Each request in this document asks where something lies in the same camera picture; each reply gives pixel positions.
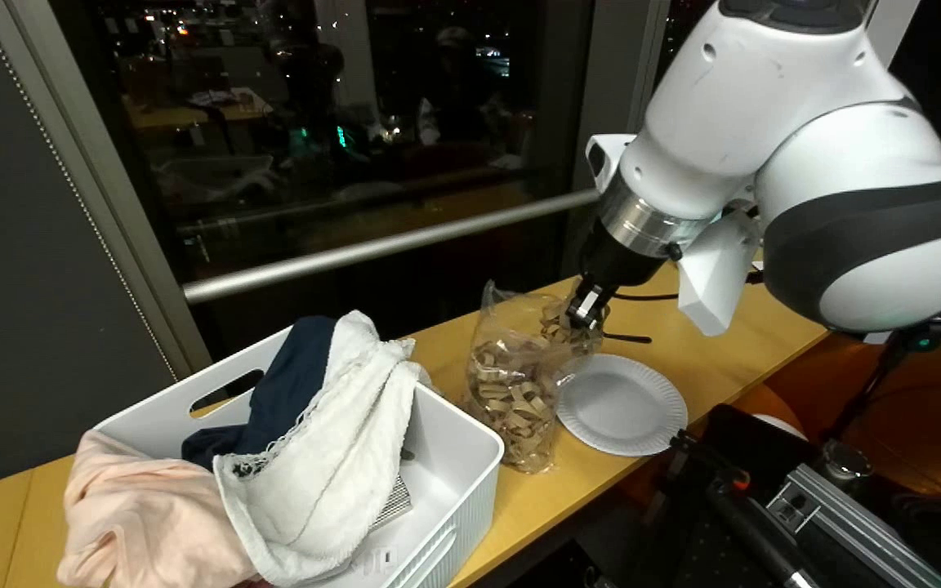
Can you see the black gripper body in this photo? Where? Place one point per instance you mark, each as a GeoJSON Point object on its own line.
{"type": "Point", "coordinates": [619, 263]}

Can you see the clear bag of nuts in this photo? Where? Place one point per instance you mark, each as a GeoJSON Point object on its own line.
{"type": "Point", "coordinates": [515, 403]}

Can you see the white cloth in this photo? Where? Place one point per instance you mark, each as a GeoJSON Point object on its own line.
{"type": "Point", "coordinates": [327, 459]}

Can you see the orange chair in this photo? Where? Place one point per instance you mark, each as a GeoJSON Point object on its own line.
{"type": "Point", "coordinates": [930, 420]}

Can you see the navy blue cloth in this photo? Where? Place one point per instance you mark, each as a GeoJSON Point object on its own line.
{"type": "Point", "coordinates": [280, 397]}

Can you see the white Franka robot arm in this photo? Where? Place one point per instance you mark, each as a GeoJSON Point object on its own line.
{"type": "Point", "coordinates": [818, 141]}

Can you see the white paper plate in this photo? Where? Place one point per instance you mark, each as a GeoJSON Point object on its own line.
{"type": "Point", "coordinates": [623, 405]}

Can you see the black equipment case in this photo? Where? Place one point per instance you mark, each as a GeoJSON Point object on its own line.
{"type": "Point", "coordinates": [733, 511]}

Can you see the metal window handrail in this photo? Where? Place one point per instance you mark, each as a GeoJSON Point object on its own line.
{"type": "Point", "coordinates": [382, 247]}

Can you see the bunch of tan rubber bands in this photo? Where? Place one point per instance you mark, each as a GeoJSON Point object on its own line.
{"type": "Point", "coordinates": [570, 341]}

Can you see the pale pink cloth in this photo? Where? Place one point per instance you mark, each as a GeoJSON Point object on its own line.
{"type": "Point", "coordinates": [144, 525]}

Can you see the white plastic storage bin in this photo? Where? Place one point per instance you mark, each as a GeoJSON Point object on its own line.
{"type": "Point", "coordinates": [442, 477]}

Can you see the aluminium extrusion rail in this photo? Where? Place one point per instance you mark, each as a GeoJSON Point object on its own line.
{"type": "Point", "coordinates": [851, 529]}

